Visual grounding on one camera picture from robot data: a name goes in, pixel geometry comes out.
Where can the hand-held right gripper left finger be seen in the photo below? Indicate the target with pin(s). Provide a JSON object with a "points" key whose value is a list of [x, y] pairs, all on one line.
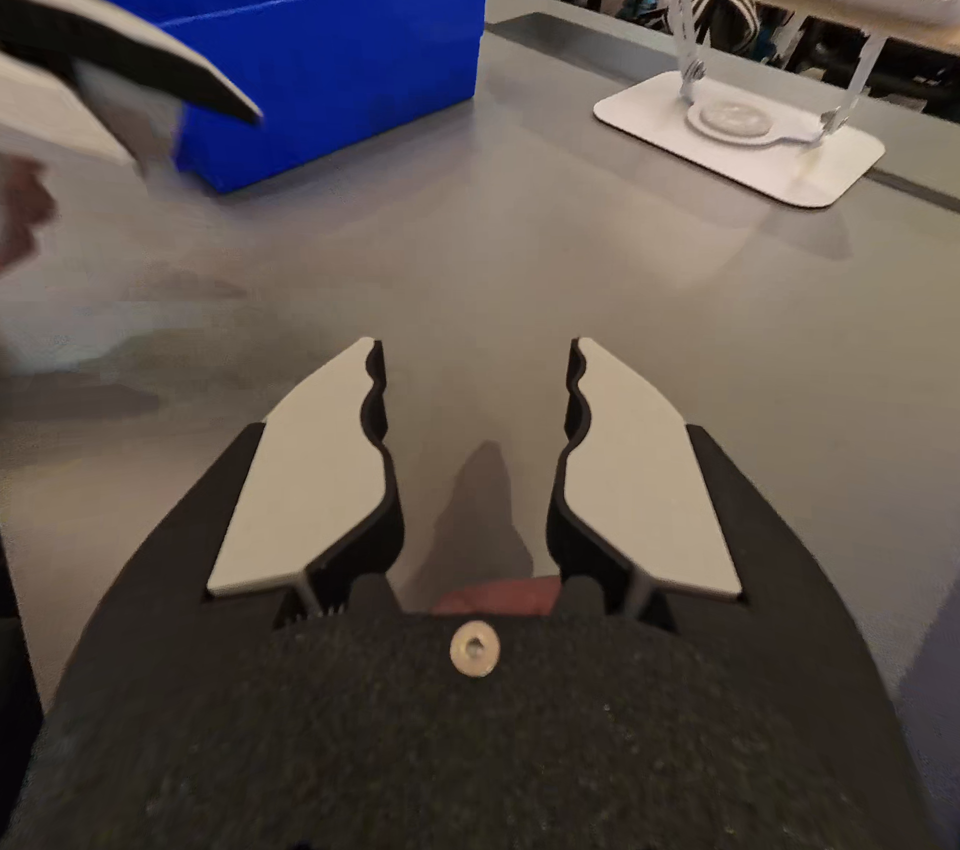
{"points": [[315, 490]]}

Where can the person's dark trousers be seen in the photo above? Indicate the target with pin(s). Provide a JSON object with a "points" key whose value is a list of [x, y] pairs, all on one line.
{"points": [[15, 677]]}

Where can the person's right hand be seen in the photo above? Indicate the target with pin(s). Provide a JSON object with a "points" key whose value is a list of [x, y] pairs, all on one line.
{"points": [[502, 596]]}

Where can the black white striped bag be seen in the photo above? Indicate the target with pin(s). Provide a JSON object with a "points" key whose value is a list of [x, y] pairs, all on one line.
{"points": [[720, 18]]}

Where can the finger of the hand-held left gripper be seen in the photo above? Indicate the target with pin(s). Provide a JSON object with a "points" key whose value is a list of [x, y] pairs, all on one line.
{"points": [[75, 10], [112, 115]]}

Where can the grey desk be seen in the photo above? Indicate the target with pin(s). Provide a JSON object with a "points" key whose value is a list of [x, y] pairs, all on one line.
{"points": [[525, 265]]}

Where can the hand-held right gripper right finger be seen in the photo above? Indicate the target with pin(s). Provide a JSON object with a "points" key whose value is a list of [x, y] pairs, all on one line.
{"points": [[645, 490]]}

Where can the blue plastic bin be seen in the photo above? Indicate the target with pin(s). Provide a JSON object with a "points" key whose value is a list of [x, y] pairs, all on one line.
{"points": [[337, 78]]}

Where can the person's left hand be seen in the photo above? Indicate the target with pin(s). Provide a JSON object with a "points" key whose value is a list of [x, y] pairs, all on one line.
{"points": [[22, 213]]}

